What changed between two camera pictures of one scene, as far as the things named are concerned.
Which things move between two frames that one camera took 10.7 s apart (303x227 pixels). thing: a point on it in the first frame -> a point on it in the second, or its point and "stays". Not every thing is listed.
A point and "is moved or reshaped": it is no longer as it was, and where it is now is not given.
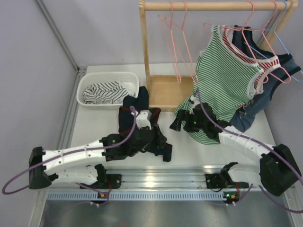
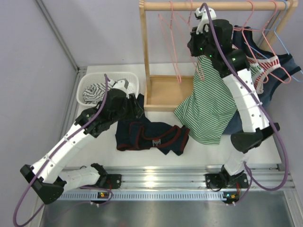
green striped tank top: [225, 80] stays
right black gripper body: [193, 124] -> [202, 47]
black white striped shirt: [101, 93] stays
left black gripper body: [155, 138] -> [132, 105]
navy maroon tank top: [128, 120] is moved or reshaped
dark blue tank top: [244, 119] stays
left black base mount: [106, 181] stays
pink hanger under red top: [269, 44] stays
